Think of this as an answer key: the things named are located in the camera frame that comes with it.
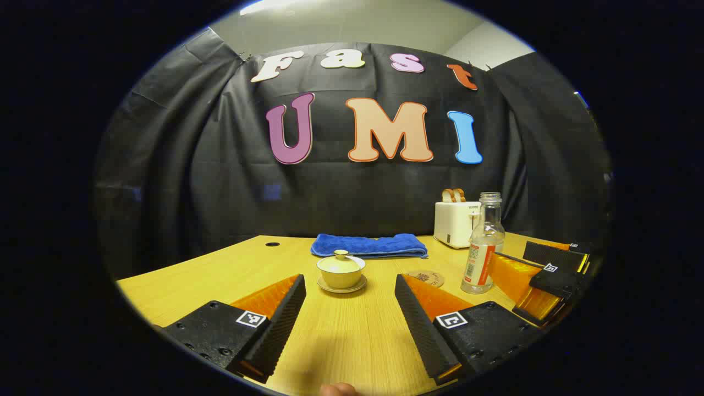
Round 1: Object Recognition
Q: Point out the white toaster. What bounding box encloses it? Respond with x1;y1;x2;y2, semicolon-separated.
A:
434;201;482;250

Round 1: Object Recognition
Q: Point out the cream teacup lid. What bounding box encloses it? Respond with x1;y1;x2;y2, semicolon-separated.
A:
317;250;366;274

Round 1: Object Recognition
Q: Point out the cream teacup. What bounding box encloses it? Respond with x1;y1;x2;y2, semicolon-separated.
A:
318;267;365;290

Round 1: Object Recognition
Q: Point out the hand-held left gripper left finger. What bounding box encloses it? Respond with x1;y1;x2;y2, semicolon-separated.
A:
157;273;307;384

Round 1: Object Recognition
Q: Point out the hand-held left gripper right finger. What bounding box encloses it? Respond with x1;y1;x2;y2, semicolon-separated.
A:
394;273;545;386

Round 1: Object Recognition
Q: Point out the black backdrop cloth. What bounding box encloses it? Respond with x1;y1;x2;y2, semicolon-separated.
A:
93;27;612;276

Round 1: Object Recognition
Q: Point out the clear water bottle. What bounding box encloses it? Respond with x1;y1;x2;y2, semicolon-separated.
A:
461;192;505;295

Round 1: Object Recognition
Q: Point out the round cork coaster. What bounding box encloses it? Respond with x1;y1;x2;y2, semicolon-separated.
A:
407;269;445;288

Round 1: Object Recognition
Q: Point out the blue towel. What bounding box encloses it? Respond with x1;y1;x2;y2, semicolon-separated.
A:
311;233;428;260

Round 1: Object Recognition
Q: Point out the cream saucer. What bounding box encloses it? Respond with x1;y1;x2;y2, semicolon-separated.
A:
317;275;368;294

